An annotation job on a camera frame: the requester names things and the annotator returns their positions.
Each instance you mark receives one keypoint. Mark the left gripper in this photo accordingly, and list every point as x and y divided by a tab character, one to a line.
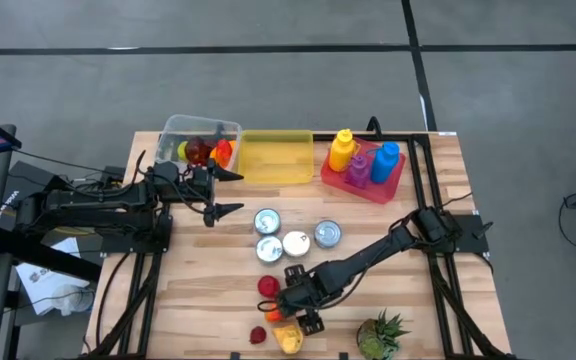
203	184

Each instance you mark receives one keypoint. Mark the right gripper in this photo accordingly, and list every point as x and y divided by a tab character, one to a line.
303	295

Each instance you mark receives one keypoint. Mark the red orange pepper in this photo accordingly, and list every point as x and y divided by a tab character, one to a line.
273	316
223	152

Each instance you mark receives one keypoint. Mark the red round fruit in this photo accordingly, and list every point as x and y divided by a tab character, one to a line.
268	286

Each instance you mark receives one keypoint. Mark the yellow lumpy fruit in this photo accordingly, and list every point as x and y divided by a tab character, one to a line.
288	341

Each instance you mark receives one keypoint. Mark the dark red strawberry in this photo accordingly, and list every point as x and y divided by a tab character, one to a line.
257	335

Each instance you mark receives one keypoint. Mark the dark maroon fruit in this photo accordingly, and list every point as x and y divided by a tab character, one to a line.
199	151

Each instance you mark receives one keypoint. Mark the silver tin can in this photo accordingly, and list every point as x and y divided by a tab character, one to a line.
328	234
267	221
296	243
269	249

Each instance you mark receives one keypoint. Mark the green apple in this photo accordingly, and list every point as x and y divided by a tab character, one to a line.
182	151

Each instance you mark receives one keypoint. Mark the yellow squeeze bottle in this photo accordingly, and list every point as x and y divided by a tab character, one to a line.
342	152

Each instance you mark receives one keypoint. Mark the purple squeeze bottle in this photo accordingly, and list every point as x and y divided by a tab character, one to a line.
358	172

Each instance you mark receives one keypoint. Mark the blue squeeze bottle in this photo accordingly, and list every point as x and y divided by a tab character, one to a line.
384	162

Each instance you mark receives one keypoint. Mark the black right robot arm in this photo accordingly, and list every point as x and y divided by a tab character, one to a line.
368	255

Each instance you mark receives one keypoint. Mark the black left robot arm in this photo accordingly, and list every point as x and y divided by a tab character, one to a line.
93	200

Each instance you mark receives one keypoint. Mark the yellow plastic bin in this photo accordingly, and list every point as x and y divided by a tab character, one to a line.
275	160

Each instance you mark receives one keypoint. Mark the clear plastic bin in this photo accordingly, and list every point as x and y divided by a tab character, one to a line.
168	127

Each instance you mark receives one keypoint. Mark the potted succulent plant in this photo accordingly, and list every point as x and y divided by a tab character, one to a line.
378	337

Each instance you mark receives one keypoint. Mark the red plastic bin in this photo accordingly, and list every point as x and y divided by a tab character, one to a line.
388	192

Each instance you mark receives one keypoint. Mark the clear plastic cup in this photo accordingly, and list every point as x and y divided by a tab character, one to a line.
73	299

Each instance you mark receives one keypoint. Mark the white printed paper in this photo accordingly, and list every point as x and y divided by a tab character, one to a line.
43	280

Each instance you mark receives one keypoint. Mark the black box white lettering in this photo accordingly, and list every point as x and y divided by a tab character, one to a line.
10	205

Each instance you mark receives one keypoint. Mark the white sticker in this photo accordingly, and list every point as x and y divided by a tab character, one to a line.
447	133

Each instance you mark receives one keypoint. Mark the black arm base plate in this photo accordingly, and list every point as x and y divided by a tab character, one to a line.
128	245
473	240

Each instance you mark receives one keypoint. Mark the black aluminium table frame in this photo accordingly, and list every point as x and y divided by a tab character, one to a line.
420	137

